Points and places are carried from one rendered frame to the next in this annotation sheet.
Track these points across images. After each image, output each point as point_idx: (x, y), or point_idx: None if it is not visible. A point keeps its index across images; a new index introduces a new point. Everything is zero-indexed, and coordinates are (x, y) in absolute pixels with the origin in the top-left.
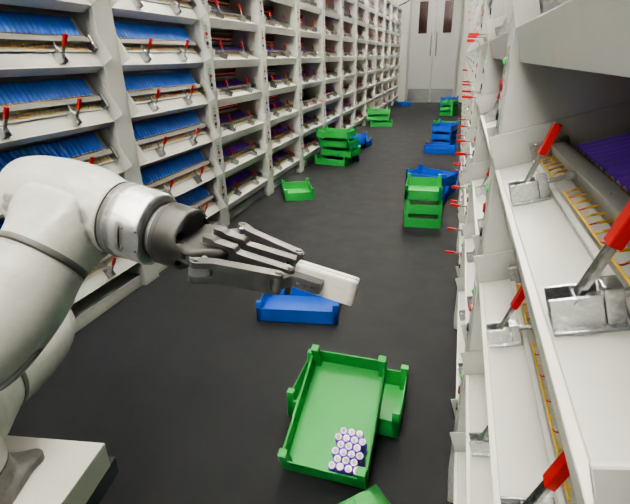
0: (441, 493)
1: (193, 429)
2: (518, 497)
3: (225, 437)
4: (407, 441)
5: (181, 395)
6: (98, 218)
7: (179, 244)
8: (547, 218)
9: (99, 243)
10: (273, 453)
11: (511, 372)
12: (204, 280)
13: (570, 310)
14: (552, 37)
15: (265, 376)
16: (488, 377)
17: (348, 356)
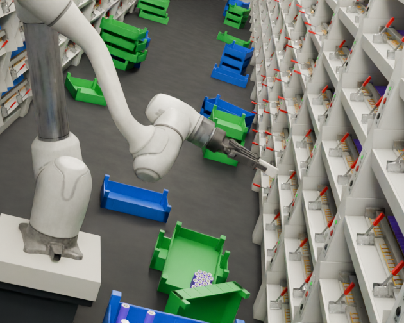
0: (249, 314)
1: None
2: (319, 232)
3: (113, 270)
4: None
5: None
6: (195, 127)
7: (222, 143)
8: (339, 163)
9: (190, 136)
10: (147, 283)
11: (316, 216)
12: (232, 157)
13: (342, 179)
14: (351, 114)
15: (124, 243)
16: (308, 216)
17: (199, 233)
